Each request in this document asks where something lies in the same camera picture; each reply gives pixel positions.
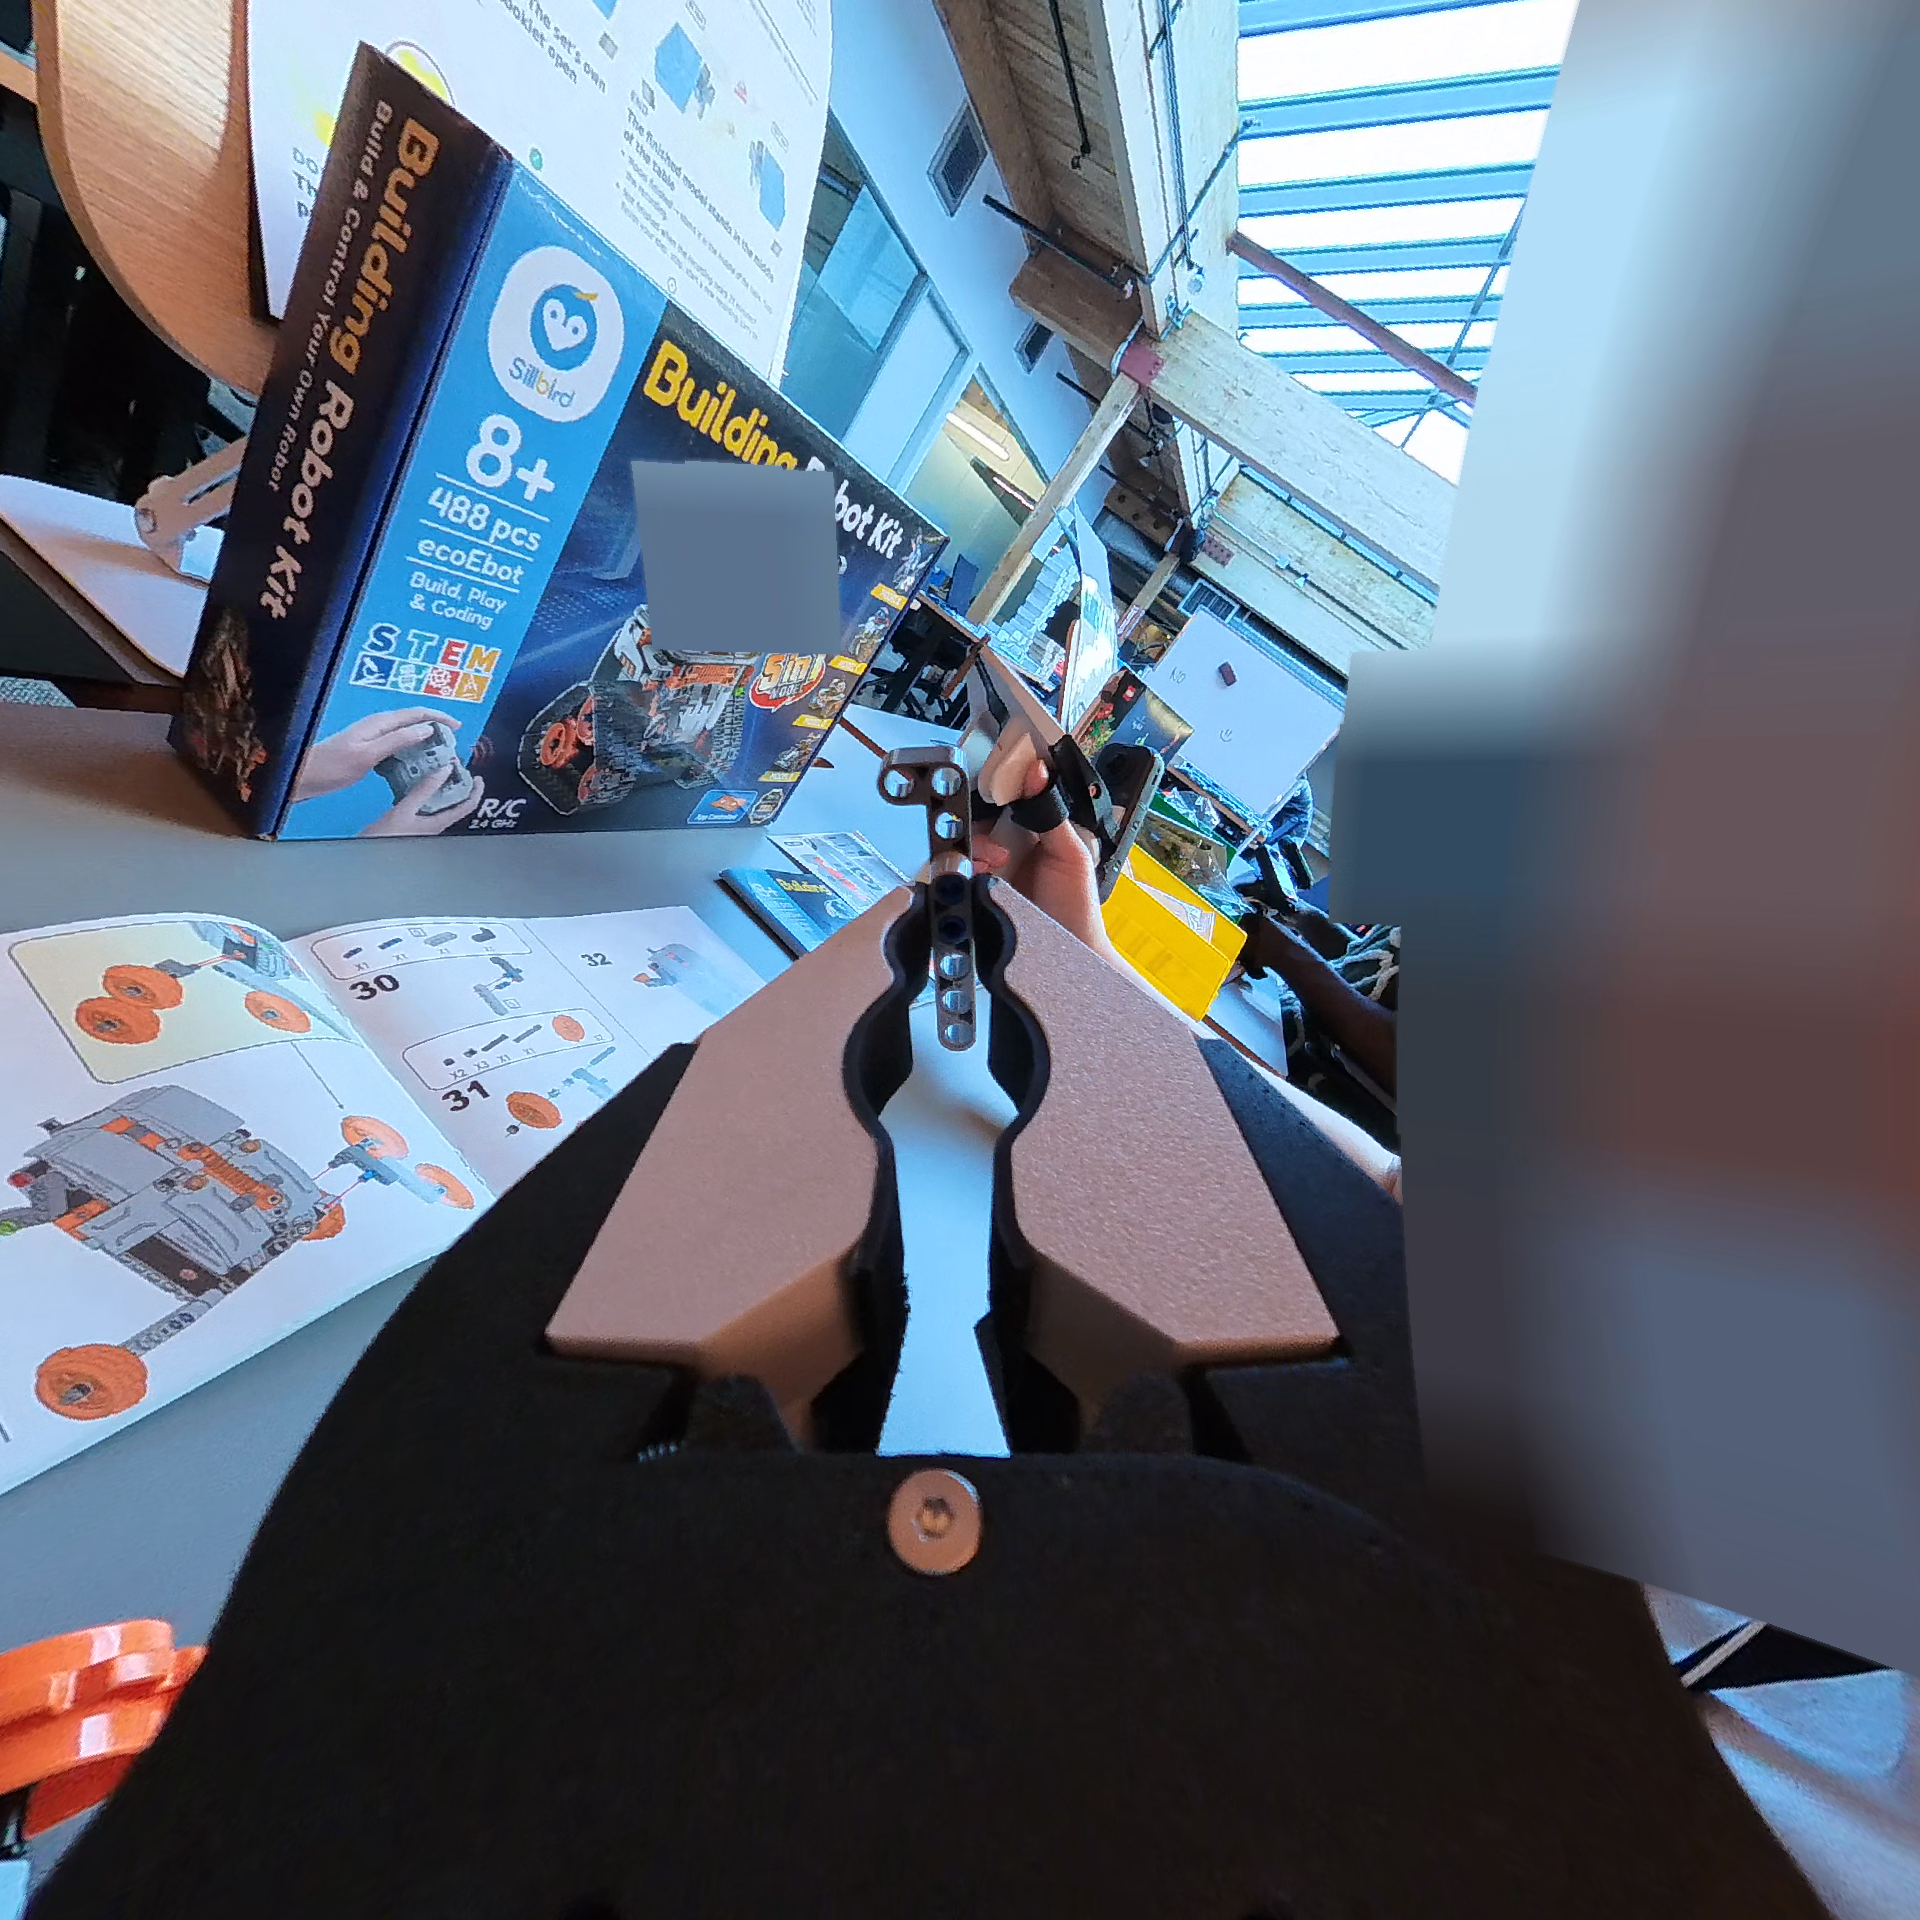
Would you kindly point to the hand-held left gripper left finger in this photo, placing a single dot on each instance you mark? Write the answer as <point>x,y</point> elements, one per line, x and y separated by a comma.
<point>721,1185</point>

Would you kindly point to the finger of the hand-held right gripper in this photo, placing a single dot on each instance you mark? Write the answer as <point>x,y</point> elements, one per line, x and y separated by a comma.
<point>1008,715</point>

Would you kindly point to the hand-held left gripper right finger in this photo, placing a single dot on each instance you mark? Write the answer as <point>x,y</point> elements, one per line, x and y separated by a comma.
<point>1155,1201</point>

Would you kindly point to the grey angled building beam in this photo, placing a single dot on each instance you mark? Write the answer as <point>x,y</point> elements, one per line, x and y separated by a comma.
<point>945,845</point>

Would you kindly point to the person's right forearm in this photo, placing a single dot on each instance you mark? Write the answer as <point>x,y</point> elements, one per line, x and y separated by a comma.
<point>1358,1155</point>

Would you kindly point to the grey desk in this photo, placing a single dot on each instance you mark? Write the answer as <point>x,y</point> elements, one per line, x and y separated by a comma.
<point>524,879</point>

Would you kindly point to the person's right hand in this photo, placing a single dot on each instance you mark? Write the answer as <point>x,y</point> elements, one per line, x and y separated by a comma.
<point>1059,879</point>

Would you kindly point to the dark toy set box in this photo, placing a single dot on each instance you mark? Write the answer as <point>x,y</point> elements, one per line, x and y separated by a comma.
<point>1133,722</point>

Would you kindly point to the black table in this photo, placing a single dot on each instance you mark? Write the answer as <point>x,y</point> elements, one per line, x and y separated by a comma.
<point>921,645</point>

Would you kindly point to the yellow plastic bin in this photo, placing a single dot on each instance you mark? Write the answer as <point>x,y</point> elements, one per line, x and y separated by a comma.
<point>1172,939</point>

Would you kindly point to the white printed standing sign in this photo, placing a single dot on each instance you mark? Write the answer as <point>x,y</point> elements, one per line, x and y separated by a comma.
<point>1088,599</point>

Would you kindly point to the white board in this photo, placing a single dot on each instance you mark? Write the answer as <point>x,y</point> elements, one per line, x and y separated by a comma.
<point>1261,705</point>

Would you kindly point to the small printed leaflet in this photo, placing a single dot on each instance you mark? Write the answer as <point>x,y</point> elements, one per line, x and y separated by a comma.
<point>840,858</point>

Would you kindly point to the small blue booklet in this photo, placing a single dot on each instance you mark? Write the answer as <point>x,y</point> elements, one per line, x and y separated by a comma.
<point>787,909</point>

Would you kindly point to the open instruction booklet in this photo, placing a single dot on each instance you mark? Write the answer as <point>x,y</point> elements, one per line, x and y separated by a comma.
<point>300,1050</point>

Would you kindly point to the blue robot kit box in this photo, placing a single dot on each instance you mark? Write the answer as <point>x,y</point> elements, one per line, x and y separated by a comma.
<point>451,524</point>

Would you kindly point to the white instruction poster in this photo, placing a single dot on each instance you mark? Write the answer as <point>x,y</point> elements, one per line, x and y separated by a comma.
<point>676,149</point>

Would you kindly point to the orange toy wheel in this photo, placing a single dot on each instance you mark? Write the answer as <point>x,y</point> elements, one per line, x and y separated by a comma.
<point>84,1694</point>

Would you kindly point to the white stand base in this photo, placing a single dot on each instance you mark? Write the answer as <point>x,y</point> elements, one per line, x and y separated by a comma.
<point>77,563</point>

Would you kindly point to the person's white shirt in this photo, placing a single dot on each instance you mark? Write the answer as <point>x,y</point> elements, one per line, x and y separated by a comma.
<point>1830,1799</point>

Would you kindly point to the curved wooden board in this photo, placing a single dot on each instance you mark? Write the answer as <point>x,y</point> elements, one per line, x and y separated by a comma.
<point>149,181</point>

